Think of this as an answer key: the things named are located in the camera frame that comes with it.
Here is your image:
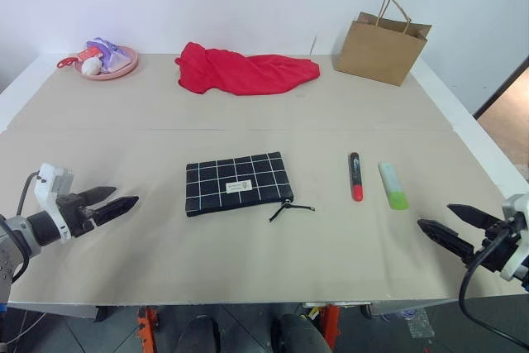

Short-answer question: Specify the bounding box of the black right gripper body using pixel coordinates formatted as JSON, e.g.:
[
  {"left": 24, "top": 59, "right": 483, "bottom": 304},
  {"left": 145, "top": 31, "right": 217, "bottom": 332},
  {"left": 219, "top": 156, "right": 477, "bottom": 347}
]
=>
[{"left": 469, "top": 219, "right": 524, "bottom": 274}]

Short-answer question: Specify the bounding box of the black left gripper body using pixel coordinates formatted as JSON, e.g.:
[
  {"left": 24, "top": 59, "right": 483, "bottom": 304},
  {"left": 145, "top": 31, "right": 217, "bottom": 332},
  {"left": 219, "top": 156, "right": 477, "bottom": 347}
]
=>
[{"left": 55, "top": 192, "right": 98, "bottom": 239}]

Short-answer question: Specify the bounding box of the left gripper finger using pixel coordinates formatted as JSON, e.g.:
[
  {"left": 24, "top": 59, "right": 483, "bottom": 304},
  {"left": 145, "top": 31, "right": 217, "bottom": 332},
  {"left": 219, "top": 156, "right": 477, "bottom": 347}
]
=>
[
  {"left": 79, "top": 186, "right": 118, "bottom": 208},
  {"left": 93, "top": 195, "right": 141, "bottom": 228}
]

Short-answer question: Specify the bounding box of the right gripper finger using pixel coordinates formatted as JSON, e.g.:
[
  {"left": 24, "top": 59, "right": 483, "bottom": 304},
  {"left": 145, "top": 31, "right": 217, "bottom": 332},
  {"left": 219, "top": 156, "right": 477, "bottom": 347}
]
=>
[
  {"left": 417, "top": 217, "right": 474, "bottom": 265},
  {"left": 446, "top": 203, "right": 499, "bottom": 231}
]

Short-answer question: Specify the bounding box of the black grid pencil pouch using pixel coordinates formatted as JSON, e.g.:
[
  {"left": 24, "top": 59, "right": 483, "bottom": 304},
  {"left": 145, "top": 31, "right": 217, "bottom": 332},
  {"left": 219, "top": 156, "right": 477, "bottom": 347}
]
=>
[{"left": 184, "top": 151, "right": 317, "bottom": 222}]

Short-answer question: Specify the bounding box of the white and green highlighter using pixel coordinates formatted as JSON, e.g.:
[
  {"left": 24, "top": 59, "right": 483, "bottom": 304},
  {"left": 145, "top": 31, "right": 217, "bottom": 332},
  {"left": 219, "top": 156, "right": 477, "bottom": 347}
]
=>
[{"left": 377, "top": 161, "right": 410, "bottom": 211}]

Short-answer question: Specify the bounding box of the clear plastic bag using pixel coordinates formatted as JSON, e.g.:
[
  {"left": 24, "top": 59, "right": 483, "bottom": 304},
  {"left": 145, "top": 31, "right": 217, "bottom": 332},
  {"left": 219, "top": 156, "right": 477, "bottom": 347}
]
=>
[{"left": 386, "top": 307, "right": 435, "bottom": 341}]

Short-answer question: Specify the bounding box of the black and red marker pen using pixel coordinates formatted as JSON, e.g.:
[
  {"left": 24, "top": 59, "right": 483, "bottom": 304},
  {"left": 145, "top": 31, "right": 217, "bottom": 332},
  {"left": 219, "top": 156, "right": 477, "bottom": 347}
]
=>
[{"left": 348, "top": 151, "right": 365, "bottom": 203}]

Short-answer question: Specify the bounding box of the orange metal stand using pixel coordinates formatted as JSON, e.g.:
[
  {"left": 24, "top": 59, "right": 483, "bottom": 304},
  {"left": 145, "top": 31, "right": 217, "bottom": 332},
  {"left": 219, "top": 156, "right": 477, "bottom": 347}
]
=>
[
  {"left": 316, "top": 305, "right": 342, "bottom": 353},
  {"left": 136, "top": 305, "right": 160, "bottom": 353}
]

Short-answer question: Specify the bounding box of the white crumpled ball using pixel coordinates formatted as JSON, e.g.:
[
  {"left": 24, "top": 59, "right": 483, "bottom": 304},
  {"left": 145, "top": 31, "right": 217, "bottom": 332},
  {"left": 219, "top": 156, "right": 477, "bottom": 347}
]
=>
[{"left": 81, "top": 58, "right": 103, "bottom": 77}]

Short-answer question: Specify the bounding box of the pink plate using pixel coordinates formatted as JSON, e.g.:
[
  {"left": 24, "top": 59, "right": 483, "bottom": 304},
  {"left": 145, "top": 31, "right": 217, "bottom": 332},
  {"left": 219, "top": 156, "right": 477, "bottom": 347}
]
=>
[{"left": 73, "top": 44, "right": 139, "bottom": 81}]

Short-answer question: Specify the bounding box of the red plastic tool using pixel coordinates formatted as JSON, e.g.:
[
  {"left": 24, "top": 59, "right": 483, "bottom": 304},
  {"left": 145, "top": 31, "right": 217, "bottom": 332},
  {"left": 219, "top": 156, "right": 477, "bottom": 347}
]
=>
[{"left": 56, "top": 46, "right": 104, "bottom": 69}]

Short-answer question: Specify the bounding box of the purple plastic package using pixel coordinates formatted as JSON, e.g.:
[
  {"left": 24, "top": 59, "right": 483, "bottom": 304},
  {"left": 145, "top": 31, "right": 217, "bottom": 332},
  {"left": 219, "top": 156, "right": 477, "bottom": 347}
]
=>
[{"left": 85, "top": 36, "right": 129, "bottom": 73}]

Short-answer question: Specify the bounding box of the dark rounded shape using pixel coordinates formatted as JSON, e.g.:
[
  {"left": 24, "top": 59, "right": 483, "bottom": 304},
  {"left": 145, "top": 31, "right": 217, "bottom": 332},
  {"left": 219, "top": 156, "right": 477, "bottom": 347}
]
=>
[
  {"left": 175, "top": 314, "right": 222, "bottom": 353},
  {"left": 270, "top": 313, "right": 334, "bottom": 353}
]

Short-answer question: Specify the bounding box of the beige table cover sheet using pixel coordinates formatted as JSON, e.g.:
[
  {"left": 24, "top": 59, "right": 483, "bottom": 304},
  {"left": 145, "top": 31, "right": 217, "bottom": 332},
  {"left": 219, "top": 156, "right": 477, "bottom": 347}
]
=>
[{"left": 0, "top": 53, "right": 516, "bottom": 304}]

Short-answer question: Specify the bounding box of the red cloth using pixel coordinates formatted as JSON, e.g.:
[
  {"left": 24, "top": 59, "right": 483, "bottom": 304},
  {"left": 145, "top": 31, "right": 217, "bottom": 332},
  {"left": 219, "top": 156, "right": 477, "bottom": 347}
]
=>
[{"left": 174, "top": 41, "right": 322, "bottom": 97}]

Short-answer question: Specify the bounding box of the brown paper bag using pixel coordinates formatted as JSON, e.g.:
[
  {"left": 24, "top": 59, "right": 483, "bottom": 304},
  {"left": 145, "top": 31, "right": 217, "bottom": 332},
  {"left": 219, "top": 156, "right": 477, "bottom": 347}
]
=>
[{"left": 333, "top": 0, "right": 433, "bottom": 88}]

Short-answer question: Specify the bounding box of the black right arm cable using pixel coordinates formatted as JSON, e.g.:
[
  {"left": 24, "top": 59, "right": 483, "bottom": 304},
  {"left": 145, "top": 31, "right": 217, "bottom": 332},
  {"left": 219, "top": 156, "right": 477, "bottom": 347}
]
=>
[{"left": 458, "top": 220, "right": 529, "bottom": 348}]

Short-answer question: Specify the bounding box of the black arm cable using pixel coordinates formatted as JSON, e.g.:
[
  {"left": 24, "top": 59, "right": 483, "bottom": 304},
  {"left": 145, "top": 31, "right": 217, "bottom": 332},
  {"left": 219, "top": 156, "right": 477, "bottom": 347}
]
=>
[
  {"left": 458, "top": 220, "right": 529, "bottom": 348},
  {"left": 0, "top": 170, "right": 42, "bottom": 286}
]

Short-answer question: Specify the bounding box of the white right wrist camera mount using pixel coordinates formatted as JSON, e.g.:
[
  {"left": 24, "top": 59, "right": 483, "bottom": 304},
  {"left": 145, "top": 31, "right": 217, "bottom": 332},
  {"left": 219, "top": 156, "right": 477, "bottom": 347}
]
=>
[{"left": 499, "top": 193, "right": 529, "bottom": 284}]

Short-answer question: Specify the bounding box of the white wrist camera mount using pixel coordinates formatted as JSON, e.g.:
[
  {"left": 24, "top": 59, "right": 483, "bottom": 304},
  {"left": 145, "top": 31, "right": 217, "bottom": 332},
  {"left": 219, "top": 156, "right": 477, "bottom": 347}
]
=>
[
  {"left": 499, "top": 193, "right": 529, "bottom": 284},
  {"left": 32, "top": 162, "right": 76, "bottom": 245}
]

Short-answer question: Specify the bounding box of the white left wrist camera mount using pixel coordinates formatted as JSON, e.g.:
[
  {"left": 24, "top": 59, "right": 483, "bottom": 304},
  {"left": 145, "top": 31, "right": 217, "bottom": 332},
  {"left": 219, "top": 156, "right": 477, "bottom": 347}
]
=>
[{"left": 32, "top": 162, "right": 76, "bottom": 245}]

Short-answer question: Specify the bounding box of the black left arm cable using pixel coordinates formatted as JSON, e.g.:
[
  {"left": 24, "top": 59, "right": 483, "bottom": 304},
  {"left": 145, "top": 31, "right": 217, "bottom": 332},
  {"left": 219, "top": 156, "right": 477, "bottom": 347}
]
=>
[{"left": 0, "top": 170, "right": 42, "bottom": 286}]

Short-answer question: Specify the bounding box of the black door frame strip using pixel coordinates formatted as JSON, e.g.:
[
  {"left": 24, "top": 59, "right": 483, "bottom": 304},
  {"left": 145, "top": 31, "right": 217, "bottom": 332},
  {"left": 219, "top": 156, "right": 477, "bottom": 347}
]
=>
[{"left": 473, "top": 54, "right": 529, "bottom": 119}]

